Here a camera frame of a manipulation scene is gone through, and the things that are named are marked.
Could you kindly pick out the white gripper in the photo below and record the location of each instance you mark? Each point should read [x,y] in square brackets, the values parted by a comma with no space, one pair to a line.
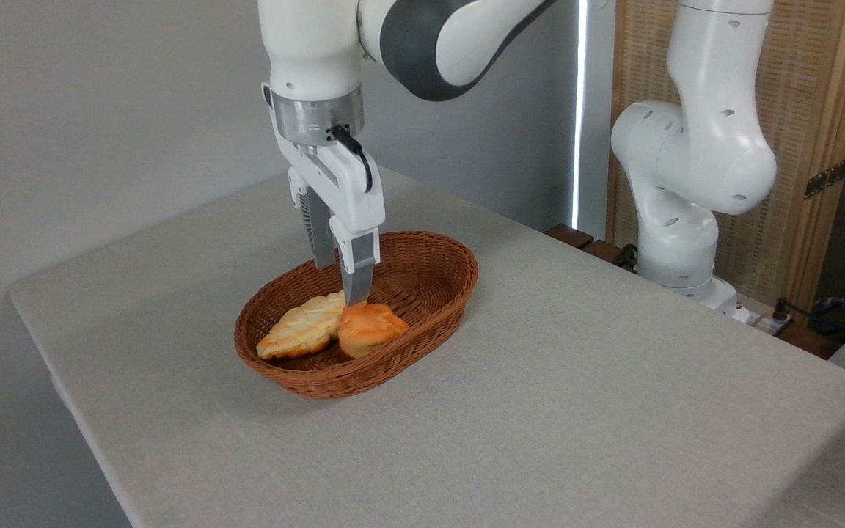
[353,202]

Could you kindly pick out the orange round bread bun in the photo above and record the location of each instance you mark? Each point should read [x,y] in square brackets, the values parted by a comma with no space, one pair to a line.
[371,330]

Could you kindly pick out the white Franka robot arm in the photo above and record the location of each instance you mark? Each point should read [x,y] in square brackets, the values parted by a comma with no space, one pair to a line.
[708,147]

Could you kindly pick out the pale leaf-shaped bread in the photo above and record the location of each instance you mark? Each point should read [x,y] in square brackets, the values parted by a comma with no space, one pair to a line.
[301,330]

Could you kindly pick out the brown oval wicker basket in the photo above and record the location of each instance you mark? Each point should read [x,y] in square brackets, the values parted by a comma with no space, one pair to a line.
[430,286]

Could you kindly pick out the dark wooden block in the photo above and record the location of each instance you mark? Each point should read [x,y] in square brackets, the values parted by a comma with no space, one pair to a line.
[602,251]
[569,235]

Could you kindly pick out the grey tablecloth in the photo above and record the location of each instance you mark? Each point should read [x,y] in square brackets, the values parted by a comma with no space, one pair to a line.
[540,396]

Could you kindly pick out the white power strip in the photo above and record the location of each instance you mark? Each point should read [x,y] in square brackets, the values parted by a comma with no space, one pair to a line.
[763,321]

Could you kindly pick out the black power plug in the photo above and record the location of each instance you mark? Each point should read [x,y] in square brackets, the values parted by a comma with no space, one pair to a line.
[781,309]

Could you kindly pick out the metal screen hinge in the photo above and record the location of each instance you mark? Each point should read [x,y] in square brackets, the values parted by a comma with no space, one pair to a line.
[826,178]

